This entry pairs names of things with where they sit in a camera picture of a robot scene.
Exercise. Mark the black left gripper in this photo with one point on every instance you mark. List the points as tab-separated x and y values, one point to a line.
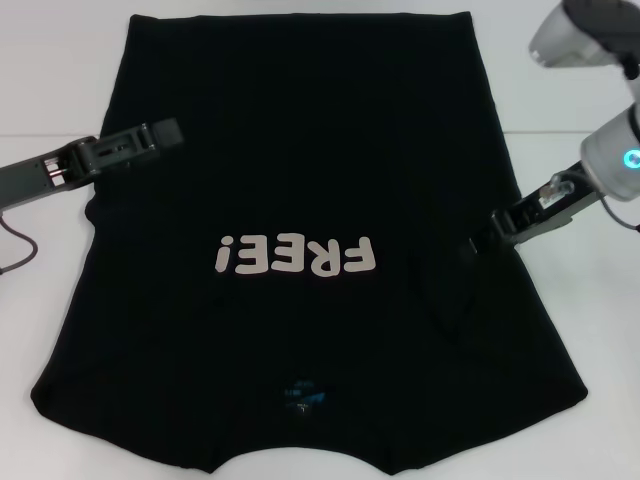
35	175

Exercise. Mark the black t-shirt with FREE! print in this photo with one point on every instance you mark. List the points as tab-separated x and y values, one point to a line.
300	200

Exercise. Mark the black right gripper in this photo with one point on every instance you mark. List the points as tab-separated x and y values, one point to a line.
540	205

